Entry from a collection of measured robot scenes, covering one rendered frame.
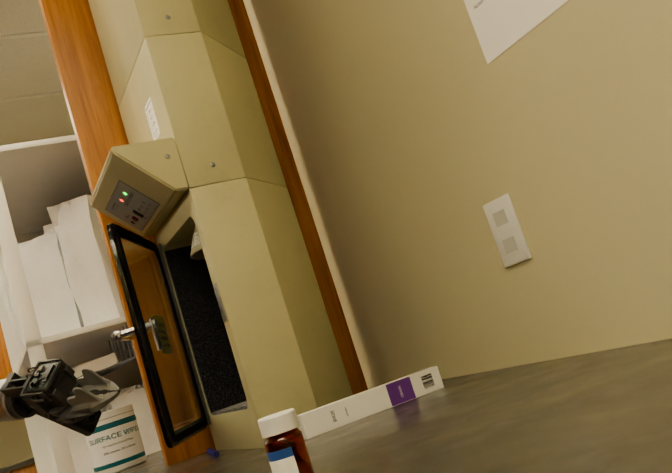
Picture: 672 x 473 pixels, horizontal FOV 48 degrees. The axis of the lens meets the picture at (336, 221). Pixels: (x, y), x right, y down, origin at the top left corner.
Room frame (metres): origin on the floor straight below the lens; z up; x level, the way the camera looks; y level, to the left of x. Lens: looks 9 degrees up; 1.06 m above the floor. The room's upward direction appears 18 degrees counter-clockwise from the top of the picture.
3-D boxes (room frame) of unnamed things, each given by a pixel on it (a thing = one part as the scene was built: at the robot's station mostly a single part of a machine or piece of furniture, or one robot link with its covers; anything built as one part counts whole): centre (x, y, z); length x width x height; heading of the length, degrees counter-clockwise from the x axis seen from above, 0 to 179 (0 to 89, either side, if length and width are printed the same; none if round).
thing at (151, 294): (1.42, 0.38, 1.19); 0.30 x 0.01 x 0.40; 1
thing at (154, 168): (1.42, 0.36, 1.46); 0.32 x 0.12 x 0.10; 28
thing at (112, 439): (1.95, 0.71, 1.02); 0.13 x 0.13 x 0.15
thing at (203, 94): (1.50, 0.19, 1.33); 0.32 x 0.25 x 0.77; 28
